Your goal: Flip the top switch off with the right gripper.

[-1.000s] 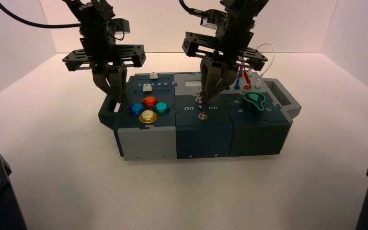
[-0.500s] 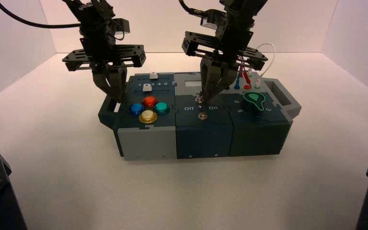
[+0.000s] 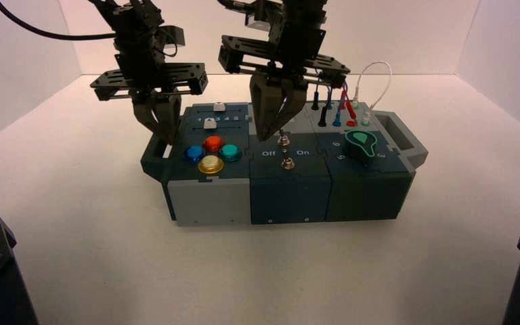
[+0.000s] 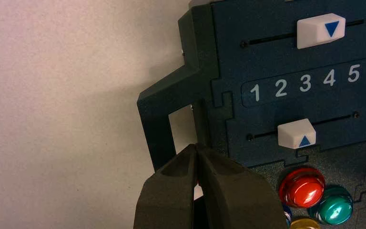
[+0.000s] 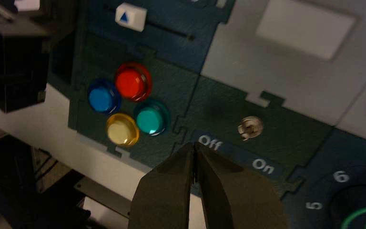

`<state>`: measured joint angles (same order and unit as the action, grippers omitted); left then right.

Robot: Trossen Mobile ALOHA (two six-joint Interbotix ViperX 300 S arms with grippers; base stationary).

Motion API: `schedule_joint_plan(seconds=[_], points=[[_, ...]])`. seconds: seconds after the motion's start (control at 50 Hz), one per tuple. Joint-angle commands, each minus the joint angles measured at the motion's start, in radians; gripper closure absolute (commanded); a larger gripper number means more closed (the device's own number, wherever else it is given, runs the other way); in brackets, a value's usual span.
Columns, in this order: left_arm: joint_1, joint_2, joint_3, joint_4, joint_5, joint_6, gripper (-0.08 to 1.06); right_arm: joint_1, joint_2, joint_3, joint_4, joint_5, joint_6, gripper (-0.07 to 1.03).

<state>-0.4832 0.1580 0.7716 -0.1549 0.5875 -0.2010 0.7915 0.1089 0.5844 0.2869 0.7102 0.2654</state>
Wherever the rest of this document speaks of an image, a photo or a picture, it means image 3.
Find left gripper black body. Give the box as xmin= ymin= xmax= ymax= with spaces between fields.
xmin=89 ymin=31 xmax=209 ymax=102

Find blue plug jumper cable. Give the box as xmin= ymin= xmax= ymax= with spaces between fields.
xmin=325 ymin=83 xmax=343 ymax=128

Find blue round push button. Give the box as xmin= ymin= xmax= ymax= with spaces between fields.
xmin=183 ymin=144 xmax=207 ymax=164

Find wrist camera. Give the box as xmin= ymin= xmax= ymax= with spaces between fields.
xmin=244 ymin=3 xmax=284 ymax=33
xmin=156 ymin=25 xmax=186 ymax=58

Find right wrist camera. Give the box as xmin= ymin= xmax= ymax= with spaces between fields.
xmin=244 ymin=3 xmax=284 ymax=33

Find yellow round push button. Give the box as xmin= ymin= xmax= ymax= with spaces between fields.
xmin=197 ymin=155 xmax=225 ymax=176

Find teal round push button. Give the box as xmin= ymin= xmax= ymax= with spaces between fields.
xmin=218 ymin=143 xmax=243 ymax=163

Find teal and grey task box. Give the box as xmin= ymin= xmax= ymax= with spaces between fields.
xmin=139 ymin=101 xmax=429 ymax=227

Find green pointer rotary knob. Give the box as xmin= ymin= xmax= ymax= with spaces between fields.
xmin=343 ymin=129 xmax=381 ymax=167

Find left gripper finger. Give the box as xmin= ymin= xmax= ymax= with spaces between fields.
xmin=154 ymin=94 xmax=183 ymax=146
xmin=131 ymin=96 xmax=170 ymax=146

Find black plug jumper cable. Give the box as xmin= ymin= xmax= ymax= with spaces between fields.
xmin=311 ymin=79 xmax=328 ymax=128

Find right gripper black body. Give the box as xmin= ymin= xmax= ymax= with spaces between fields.
xmin=217 ymin=18 xmax=352 ymax=89

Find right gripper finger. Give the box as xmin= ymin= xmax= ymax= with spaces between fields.
xmin=280 ymin=81 xmax=309 ymax=130
xmin=248 ymin=72 xmax=288 ymax=142

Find red plug jumper cable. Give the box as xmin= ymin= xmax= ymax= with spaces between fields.
xmin=338 ymin=83 xmax=358 ymax=128

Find white plug jumper cable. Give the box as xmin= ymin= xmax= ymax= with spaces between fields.
xmin=351 ymin=60 xmax=393 ymax=127

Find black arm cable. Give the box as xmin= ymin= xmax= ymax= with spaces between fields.
xmin=0 ymin=0 xmax=118 ymax=41

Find red round push button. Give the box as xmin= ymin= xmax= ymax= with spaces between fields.
xmin=202 ymin=135 xmax=225 ymax=154

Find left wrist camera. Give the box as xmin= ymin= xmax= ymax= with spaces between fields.
xmin=156 ymin=25 xmax=186 ymax=58

